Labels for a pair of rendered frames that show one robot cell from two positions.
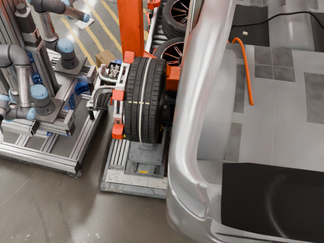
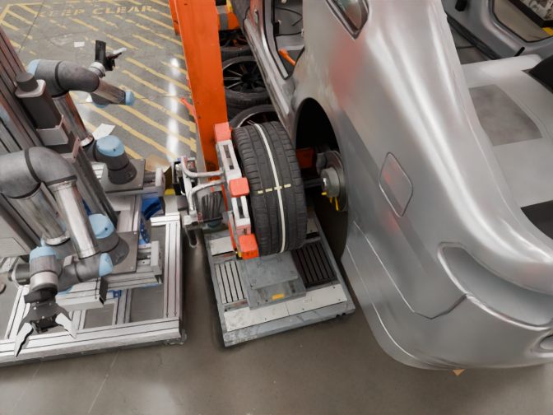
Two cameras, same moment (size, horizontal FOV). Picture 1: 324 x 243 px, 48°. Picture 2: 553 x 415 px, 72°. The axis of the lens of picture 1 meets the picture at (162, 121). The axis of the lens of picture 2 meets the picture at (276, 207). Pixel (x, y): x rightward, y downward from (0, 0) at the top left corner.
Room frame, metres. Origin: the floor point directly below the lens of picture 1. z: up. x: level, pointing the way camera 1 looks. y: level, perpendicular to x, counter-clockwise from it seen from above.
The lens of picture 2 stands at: (0.53, 0.57, 2.33)
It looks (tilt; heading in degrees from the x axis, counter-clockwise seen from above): 52 degrees down; 337
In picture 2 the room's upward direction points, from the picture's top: 1 degrees clockwise
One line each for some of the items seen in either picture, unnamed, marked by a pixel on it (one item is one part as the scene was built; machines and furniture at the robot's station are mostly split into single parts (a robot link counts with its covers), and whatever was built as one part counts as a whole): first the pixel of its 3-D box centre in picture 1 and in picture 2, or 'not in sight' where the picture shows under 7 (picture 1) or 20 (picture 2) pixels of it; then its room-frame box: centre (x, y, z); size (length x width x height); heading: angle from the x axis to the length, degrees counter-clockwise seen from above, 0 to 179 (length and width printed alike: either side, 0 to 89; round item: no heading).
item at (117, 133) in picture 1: (118, 131); (248, 246); (1.44, 0.32, 0.85); 0.09 x 0.08 x 0.07; 174
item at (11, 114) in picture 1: (9, 113); (62, 277); (1.39, 1.01, 1.12); 0.11 x 0.08 x 0.11; 91
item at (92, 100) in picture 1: (104, 91); (207, 191); (1.67, 0.42, 1.03); 0.19 x 0.18 x 0.11; 84
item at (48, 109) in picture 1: (44, 104); (109, 246); (1.66, 0.90, 0.87); 0.15 x 0.15 x 0.10
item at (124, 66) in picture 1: (125, 98); (233, 195); (1.76, 0.29, 0.85); 0.54 x 0.07 x 0.54; 174
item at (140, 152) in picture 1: (148, 136); (266, 245); (1.74, 0.12, 0.32); 0.40 x 0.30 x 0.28; 174
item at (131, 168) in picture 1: (147, 151); (267, 266); (1.70, 0.13, 0.13); 0.50 x 0.36 x 0.10; 174
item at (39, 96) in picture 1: (38, 94); (97, 231); (1.66, 0.91, 0.98); 0.13 x 0.12 x 0.14; 91
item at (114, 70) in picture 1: (114, 74); (185, 176); (2.30, 0.46, 0.52); 0.20 x 0.14 x 0.13; 166
